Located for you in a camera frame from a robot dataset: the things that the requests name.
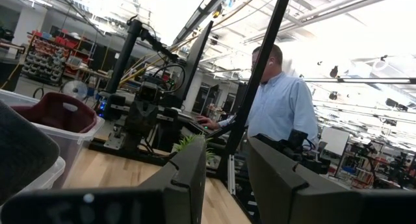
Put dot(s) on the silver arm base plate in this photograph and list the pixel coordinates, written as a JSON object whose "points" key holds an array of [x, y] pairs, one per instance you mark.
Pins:
{"points": [[114, 141]]}

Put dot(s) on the white round fan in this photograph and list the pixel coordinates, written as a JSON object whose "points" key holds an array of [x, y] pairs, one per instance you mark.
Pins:
{"points": [[74, 90]]}

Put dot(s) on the silver aluminium extrusion bar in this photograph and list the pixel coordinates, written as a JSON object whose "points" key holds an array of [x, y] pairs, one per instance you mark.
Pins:
{"points": [[231, 175]]}

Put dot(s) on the shelf with storage bins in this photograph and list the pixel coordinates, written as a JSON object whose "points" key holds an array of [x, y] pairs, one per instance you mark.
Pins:
{"points": [[48, 60]]}

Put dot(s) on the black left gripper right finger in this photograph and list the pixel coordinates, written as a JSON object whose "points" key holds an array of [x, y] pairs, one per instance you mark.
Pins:
{"points": [[276, 191]]}

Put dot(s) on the black frame post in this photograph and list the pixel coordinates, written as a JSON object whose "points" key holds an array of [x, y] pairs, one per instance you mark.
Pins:
{"points": [[256, 74]]}

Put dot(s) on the black table frame rail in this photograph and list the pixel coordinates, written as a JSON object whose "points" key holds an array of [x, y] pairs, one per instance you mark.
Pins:
{"points": [[130, 154]]}

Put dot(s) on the green plant in white pot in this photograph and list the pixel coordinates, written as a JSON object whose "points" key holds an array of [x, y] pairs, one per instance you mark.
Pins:
{"points": [[185, 143]]}

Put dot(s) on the black camera rig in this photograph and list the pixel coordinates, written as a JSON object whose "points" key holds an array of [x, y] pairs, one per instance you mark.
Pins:
{"points": [[302, 149]]}

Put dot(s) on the person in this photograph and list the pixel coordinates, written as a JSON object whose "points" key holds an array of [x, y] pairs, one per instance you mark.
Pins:
{"points": [[279, 107]]}

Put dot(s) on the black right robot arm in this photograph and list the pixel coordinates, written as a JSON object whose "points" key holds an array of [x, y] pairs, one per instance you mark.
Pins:
{"points": [[125, 55]]}

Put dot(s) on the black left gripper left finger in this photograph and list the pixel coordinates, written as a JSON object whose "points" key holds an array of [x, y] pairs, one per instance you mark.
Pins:
{"points": [[187, 185]]}

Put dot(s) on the black hat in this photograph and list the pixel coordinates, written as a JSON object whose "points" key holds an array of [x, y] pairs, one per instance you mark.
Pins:
{"points": [[22, 149]]}

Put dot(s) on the white board panel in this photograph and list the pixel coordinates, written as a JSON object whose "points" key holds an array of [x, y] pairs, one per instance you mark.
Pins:
{"points": [[334, 141]]}

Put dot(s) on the maroon hat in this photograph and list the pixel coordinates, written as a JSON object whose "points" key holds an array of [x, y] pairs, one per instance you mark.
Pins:
{"points": [[55, 117]]}

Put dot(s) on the clear plastic bin holding hat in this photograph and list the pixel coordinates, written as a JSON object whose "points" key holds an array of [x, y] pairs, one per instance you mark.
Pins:
{"points": [[74, 143]]}

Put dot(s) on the dark background desk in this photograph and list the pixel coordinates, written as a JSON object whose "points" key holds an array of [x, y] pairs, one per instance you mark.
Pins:
{"points": [[191, 121]]}

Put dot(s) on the empty clear plastic bin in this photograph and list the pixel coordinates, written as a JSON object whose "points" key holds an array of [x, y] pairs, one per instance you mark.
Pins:
{"points": [[48, 178]]}

